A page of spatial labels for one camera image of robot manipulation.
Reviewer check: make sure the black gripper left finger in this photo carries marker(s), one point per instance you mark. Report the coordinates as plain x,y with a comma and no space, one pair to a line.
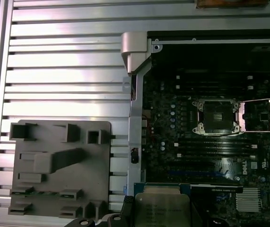
127,204

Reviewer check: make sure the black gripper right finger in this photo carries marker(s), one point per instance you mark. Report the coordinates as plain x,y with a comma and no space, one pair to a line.
197,217

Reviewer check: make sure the silver CPU green board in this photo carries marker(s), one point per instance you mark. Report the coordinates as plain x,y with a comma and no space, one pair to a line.
160,208

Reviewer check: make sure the black expansion slot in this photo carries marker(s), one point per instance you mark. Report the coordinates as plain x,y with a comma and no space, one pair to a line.
184,165

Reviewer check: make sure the RAM slot white clips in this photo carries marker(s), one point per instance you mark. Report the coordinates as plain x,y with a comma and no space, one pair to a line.
215,156
215,87
215,145

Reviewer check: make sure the RAM slot black clips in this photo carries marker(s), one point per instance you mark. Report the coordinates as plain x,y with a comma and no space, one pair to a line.
215,150
215,140

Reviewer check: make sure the CPU socket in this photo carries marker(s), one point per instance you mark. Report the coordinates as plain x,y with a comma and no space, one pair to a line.
216,118

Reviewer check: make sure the black graphics card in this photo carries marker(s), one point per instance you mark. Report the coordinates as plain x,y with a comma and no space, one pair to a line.
215,189

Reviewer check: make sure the silver finned chipset heatsink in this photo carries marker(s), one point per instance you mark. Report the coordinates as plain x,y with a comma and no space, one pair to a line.
248,199

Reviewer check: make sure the black open PC case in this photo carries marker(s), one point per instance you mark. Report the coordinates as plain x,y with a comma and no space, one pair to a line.
134,132

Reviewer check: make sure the grey plastic parts rack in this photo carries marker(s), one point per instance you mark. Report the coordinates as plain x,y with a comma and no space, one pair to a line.
54,182

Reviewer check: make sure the green RAM stick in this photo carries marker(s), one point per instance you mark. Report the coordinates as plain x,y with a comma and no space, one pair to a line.
42,193

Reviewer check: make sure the green motherboard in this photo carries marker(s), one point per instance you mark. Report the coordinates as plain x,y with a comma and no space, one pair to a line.
267,151

